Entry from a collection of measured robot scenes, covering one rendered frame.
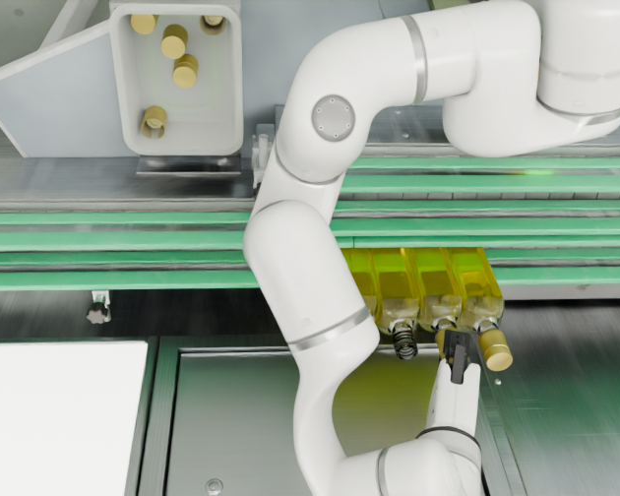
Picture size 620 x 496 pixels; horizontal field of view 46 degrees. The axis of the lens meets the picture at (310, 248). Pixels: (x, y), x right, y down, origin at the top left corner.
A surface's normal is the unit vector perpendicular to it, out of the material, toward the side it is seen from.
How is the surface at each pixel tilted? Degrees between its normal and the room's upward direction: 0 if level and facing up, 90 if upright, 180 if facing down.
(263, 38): 0
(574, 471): 90
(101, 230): 90
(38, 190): 90
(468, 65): 12
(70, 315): 89
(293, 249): 37
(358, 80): 45
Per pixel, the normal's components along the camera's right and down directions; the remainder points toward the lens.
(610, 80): 0.20, 0.58
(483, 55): 0.15, 0.36
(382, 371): 0.03, -0.79
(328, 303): 0.20, -0.07
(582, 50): -0.47, 0.58
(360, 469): -0.59, -0.66
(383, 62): 0.51, 0.02
